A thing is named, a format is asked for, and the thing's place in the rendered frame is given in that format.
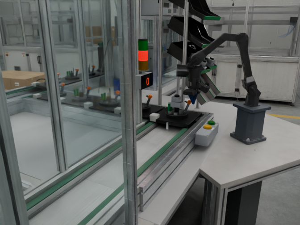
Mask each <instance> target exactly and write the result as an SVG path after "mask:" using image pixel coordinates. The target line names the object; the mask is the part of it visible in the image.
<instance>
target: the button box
mask: <svg viewBox="0 0 300 225"><path fill-rule="evenodd" d="M204 125H208V121H206V123H205V124H204ZM204 125H203V126H202V127H201V128H200V129H199V130H198V131H197V132H196V133H195V143H194V144H196V145H201V146H206V147H207V146H208V145H209V144H210V142H211V141H212V140H213V139H214V137H215V136H216V135H217V133H218V127H219V123H216V122H215V124H214V125H211V129H205V128H204ZM209 125H210V124H209Z"/></svg>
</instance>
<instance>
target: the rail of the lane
mask: <svg viewBox="0 0 300 225"><path fill-rule="evenodd" d="M213 118H214V113H209V112H207V113H205V114H204V115H203V116H202V117H201V118H197V119H196V120H195V124H194V125H193V126H192V127H191V128H190V129H189V130H188V131H187V132H186V133H185V134H184V135H183V136H182V137H181V138H180V139H179V140H178V141H177V142H175V143H174V144H173V145H172V146H171V147H170V148H169V149H168V150H167V151H166V152H165V153H164V154H163V155H162V156H161V157H160V158H159V159H158V160H157V161H156V162H155V163H153V164H152V165H151V166H150V167H149V168H148V169H147V170H146V171H145V172H144V173H143V174H142V175H141V176H140V177H139V178H138V179H137V186H139V187H140V192H139V194H140V204H139V206H140V211H142V212H143V211H145V209H146V208H147V207H148V206H149V205H150V203H151V202H152V201H153V200H154V198H155V197H156V196H157V195H158V194H159V193H160V191H161V190H162V189H163V188H164V187H165V185H166V184H167V183H168V182H169V180H170V179H171V178H172V177H173V176H174V174H175V173H176V172H177V171H178V169H179V168H180V167H181V166H182V165H183V164H184V162H185V161H186V160H187V159H188V158H189V156H190V155H191V154H192V153H193V151H194V150H195V149H196V148H197V147H198V145H196V144H194V143H195V133H196V132H197V131H198V130H199V129H200V128H201V127H202V126H203V125H204V124H205V123H206V121H213Z"/></svg>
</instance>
